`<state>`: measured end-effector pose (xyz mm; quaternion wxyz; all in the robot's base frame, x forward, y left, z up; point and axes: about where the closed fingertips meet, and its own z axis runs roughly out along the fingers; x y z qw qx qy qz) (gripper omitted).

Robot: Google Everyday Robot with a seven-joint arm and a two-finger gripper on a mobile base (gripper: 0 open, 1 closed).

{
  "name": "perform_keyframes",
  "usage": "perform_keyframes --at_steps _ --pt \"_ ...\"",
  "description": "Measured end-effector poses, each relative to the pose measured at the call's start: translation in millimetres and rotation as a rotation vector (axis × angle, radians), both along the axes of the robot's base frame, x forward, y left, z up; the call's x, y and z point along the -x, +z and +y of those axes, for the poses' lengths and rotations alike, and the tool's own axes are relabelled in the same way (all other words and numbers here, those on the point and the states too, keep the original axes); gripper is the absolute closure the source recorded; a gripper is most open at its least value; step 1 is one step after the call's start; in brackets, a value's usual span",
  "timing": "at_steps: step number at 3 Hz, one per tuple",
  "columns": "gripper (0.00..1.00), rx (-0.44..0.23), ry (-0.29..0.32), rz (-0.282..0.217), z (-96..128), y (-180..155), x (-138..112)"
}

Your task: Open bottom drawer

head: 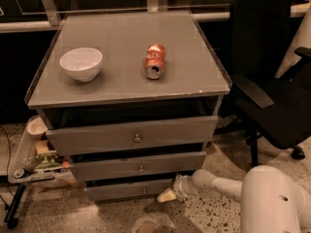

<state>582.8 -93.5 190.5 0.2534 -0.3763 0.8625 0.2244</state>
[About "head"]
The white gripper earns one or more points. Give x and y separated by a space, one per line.
180 186

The grey bottom drawer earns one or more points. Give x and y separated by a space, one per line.
127 190

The grey drawer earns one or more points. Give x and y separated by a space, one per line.
134 135
137 166
127 190

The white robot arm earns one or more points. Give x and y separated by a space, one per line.
270 201

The grey middle drawer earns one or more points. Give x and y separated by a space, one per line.
137 166

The grey top drawer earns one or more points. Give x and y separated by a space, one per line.
134 135

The grey drawer cabinet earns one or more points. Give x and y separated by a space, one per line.
192 85

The green snack bag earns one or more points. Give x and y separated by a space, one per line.
48 161

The crushed orange soda can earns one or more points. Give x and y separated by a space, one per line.
154 62

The black office chair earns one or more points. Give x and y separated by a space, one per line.
275 108

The small white bowl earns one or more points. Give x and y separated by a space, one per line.
35 127

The small can in bin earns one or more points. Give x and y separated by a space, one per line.
19 173

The white ceramic bowl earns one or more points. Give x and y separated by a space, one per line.
82 64

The black stand leg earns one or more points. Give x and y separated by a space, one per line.
10 218

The metal railing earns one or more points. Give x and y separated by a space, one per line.
48 16

